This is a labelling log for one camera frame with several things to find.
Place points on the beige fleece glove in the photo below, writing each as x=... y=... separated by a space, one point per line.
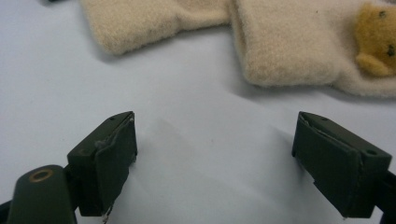
x=292 y=40

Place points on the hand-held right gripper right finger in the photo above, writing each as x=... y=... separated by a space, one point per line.
x=336 y=168

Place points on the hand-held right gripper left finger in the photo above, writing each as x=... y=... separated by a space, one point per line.
x=109 y=161

